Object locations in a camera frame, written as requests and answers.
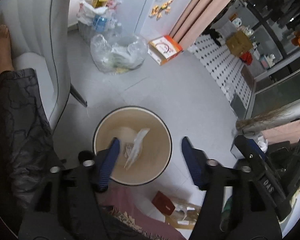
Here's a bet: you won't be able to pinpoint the beige round trash bin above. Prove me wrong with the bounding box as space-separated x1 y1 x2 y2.
93 106 172 186

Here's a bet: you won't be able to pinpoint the pink curtain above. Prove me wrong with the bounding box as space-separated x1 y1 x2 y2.
170 0 231 50

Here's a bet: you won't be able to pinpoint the broom bristles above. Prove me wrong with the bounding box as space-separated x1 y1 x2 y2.
235 106 298 133

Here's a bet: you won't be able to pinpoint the orange white cardboard box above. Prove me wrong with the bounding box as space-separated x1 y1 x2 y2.
148 35 183 66

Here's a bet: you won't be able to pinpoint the dark patterned trouser leg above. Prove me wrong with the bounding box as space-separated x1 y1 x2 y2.
0 69 64 215

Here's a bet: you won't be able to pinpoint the white trash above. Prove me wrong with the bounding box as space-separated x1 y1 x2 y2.
123 128 150 170

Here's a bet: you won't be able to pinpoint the grey upholstered chair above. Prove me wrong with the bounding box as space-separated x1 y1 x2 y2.
0 0 87 129

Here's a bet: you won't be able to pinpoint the red box on floor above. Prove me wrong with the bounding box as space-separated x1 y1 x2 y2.
152 191 175 216

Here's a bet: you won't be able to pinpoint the person's foot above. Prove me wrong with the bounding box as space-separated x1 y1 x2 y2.
0 25 14 74

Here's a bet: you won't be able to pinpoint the brown cardboard box on shelf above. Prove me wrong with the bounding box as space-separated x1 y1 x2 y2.
225 31 253 57

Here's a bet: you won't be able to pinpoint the white refrigerator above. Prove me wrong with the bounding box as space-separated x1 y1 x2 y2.
135 0 191 41

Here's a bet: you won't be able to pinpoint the clear plastic bag on floor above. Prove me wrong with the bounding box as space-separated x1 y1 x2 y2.
90 34 148 74

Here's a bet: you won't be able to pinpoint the brown cardboard on floor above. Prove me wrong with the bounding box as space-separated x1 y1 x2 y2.
165 197 201 230

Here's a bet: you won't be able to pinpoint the white bag of recyclables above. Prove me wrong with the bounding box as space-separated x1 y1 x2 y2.
77 0 121 41

